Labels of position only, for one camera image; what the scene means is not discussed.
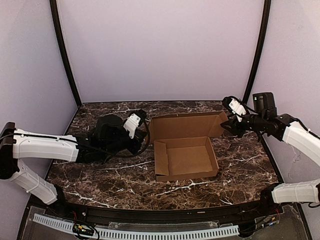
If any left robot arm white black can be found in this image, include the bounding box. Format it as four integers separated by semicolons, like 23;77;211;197
0;112;150;206

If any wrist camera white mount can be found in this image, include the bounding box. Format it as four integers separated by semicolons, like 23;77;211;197
222;96;250;123
123;109;147;139

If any right black frame post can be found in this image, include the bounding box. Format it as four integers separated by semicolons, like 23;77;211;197
242;0;272;104

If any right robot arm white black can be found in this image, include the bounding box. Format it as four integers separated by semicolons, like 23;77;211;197
221;92;320;208

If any left black frame post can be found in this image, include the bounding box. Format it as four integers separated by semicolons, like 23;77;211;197
49;0;82;109

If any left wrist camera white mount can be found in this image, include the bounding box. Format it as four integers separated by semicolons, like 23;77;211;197
123;109;147;139

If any white slotted cable duct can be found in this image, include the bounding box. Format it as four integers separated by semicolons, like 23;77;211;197
32;213;240;240

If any small circuit board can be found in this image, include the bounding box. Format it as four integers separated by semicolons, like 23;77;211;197
72;223;95;237
256;216;280;229

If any black frame post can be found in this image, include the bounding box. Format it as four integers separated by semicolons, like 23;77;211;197
242;0;272;104
49;0;82;109

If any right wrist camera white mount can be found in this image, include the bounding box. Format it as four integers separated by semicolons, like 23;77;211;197
222;96;250;123

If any left small circuit board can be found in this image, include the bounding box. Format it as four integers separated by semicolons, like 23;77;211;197
72;223;95;237

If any brown cardboard box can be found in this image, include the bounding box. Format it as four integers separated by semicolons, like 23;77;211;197
149;111;227;182

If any black front frame rail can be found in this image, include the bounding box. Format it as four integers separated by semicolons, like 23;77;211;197
47;197;286;226

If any right small circuit board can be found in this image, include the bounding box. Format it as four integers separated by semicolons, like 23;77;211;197
256;216;280;229

